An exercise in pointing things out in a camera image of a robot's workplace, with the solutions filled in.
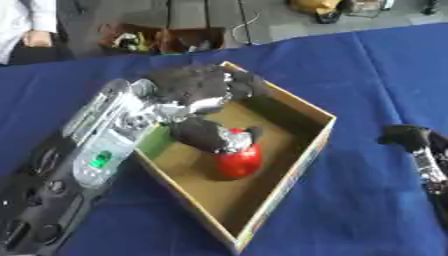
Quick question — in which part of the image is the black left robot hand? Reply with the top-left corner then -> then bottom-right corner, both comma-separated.
143,64 -> 270,154

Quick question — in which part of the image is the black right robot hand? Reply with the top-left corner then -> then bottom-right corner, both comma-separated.
376,124 -> 448,154

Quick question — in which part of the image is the red toy apple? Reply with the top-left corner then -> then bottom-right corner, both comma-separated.
215,127 -> 265,180

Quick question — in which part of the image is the brown cardboard box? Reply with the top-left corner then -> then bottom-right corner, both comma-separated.
96,23 -> 165,54
157,27 -> 228,54

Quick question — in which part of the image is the tan cardboard box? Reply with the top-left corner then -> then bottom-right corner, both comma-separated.
131,60 -> 338,255

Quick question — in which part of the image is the black tripod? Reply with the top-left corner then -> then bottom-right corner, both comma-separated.
162,0 -> 256,46

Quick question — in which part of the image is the yellow bag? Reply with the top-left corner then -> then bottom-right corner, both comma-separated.
285,0 -> 347,24

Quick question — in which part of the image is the person's hand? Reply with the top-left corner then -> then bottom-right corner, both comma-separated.
21,29 -> 56,48

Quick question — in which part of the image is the person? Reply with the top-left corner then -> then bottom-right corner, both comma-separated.
0,0 -> 76,66

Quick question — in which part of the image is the white cable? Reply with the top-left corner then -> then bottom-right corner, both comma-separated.
231,9 -> 263,43

